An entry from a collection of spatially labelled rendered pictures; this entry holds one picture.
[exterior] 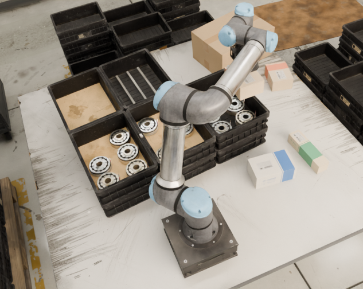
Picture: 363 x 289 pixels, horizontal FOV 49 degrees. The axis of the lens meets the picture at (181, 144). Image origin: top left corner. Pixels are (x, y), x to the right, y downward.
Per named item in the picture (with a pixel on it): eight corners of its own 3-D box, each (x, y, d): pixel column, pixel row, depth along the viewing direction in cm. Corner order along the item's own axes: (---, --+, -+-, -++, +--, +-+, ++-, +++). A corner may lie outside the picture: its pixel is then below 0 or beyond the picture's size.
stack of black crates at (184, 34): (207, 43, 357) (206, 8, 331) (222, 62, 339) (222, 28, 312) (165, 57, 350) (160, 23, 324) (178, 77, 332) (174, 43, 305)
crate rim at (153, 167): (159, 168, 180) (159, 164, 178) (97, 197, 173) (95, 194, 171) (125, 113, 203) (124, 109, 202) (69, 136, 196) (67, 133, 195)
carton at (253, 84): (263, 92, 185) (264, 79, 179) (239, 100, 183) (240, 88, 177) (246, 71, 195) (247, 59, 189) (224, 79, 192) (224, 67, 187)
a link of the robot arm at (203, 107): (212, 118, 127) (280, 24, 147) (183, 107, 131) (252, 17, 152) (215, 140, 136) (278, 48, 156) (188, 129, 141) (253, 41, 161)
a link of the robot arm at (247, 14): (229, 9, 158) (240, -2, 162) (229, 32, 166) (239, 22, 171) (248, 14, 155) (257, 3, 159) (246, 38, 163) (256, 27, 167)
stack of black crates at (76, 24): (108, 45, 367) (96, 0, 332) (118, 64, 349) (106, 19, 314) (66, 58, 360) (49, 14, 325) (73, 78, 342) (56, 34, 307)
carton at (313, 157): (327, 169, 197) (329, 161, 192) (316, 174, 195) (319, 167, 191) (297, 136, 211) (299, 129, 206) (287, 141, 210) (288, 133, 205)
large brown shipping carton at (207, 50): (222, 81, 242) (222, 55, 227) (192, 57, 259) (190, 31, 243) (271, 54, 255) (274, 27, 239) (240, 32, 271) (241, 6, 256)
